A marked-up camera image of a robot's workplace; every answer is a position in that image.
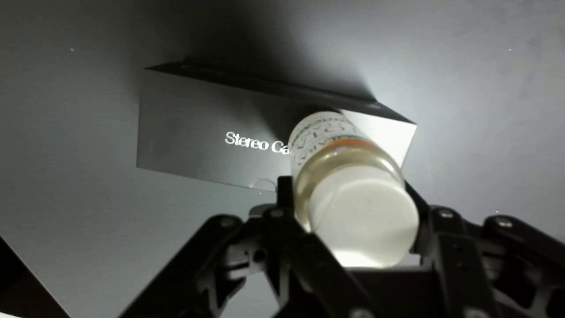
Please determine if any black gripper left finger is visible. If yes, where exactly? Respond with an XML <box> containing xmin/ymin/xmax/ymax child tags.
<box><xmin>121</xmin><ymin>175</ymin><xmax>379</xmax><ymax>318</ymax></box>

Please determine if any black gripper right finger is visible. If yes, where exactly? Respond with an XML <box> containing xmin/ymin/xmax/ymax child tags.
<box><xmin>405</xmin><ymin>182</ymin><xmax>565</xmax><ymax>318</ymax></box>

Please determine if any clear bottle with white cap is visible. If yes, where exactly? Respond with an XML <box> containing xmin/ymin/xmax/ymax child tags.
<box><xmin>289</xmin><ymin>109</ymin><xmax>423</xmax><ymax>270</ymax></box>

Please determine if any black stereo camera box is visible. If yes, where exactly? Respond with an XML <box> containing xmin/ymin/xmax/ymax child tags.
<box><xmin>137</xmin><ymin>60</ymin><xmax>419</xmax><ymax>192</ymax></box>

